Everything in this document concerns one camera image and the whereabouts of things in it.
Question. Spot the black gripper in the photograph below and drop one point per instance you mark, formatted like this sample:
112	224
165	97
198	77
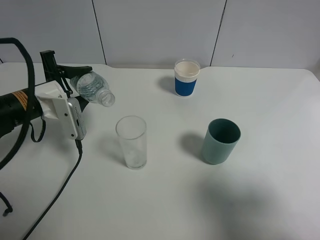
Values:
59	73

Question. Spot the clear plastic water bottle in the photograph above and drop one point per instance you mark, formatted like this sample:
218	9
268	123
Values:
93	88

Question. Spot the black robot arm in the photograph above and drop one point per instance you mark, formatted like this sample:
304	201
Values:
13	108

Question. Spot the blue and white cup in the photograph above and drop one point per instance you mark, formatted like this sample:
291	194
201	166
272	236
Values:
186	73

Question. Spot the teal green cup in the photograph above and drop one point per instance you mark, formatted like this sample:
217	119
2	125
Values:
220	139

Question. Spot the tall clear drinking glass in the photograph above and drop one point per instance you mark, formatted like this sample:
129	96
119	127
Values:
131	131

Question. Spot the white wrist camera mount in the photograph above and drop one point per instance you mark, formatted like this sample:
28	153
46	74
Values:
56	105

